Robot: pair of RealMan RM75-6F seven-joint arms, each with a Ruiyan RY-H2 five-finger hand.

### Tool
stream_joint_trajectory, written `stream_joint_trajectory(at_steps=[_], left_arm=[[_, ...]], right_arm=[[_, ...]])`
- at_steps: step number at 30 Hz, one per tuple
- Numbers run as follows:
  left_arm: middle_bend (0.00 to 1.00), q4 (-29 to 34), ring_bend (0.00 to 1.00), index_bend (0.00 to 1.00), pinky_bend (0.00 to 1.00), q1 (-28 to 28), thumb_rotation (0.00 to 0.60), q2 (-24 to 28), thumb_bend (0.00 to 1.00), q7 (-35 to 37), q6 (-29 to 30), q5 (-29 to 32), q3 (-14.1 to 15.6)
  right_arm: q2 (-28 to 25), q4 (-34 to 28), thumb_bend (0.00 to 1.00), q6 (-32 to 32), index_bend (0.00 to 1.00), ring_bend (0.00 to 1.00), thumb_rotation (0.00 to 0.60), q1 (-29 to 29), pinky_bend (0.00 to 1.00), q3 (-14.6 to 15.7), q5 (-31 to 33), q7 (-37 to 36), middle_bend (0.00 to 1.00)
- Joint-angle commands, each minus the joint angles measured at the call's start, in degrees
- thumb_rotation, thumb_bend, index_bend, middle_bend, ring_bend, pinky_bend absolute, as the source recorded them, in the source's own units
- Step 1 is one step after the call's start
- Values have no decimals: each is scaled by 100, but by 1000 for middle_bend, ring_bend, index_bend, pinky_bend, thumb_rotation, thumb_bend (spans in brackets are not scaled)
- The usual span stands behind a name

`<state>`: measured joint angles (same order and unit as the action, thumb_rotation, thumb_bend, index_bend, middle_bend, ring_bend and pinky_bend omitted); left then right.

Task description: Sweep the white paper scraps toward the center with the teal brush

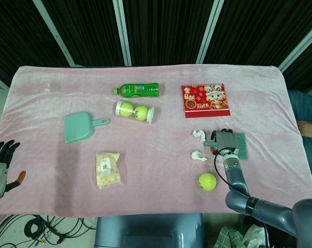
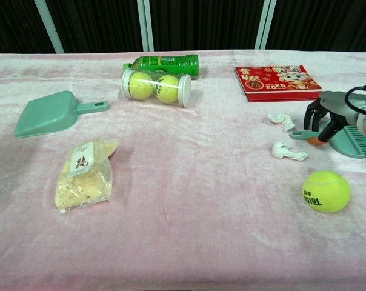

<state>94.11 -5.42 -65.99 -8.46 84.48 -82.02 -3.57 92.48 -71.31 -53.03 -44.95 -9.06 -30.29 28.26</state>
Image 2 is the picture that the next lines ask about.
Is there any teal hand brush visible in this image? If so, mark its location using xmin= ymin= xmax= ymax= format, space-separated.
xmin=289 ymin=125 xmax=366 ymax=159

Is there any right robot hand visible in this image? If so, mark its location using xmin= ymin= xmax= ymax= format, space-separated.
xmin=302 ymin=90 xmax=359 ymax=147

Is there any pink plush table cloth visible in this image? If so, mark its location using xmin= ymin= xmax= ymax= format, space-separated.
xmin=0 ymin=50 xmax=366 ymax=291

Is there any white tissue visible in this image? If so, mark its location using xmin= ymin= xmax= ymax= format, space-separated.
xmin=267 ymin=112 xmax=296 ymax=132
xmin=271 ymin=139 xmax=310 ymax=162

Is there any clear tennis ball tube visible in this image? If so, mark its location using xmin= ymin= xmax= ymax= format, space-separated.
xmin=121 ymin=68 xmax=192 ymax=107

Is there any loose yellow tennis ball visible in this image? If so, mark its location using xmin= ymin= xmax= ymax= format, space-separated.
xmin=301 ymin=170 xmax=351 ymax=213

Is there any black pleated curtain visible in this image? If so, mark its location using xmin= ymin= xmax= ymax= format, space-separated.
xmin=0 ymin=0 xmax=366 ymax=55

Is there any yellow tennis ball in tube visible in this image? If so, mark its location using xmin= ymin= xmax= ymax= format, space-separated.
xmin=128 ymin=72 xmax=155 ymax=100
xmin=152 ymin=75 xmax=180 ymax=104

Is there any teal plastic dustpan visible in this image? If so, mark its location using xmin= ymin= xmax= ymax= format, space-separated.
xmin=14 ymin=90 xmax=110 ymax=139

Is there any red cartoon envelope pack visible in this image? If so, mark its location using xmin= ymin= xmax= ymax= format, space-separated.
xmin=235 ymin=64 xmax=323 ymax=103

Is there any green drink bottle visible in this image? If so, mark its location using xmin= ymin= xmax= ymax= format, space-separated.
xmin=123 ymin=54 xmax=199 ymax=80

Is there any double white frame post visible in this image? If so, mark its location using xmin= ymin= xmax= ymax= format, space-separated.
xmin=255 ymin=0 xmax=277 ymax=50
xmin=136 ymin=0 xmax=155 ymax=52

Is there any slanted white frame post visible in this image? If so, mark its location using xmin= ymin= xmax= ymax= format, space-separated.
xmin=34 ymin=0 xmax=65 ymax=55

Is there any clear bag of flakes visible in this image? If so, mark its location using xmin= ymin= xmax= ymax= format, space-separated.
xmin=55 ymin=138 xmax=119 ymax=215

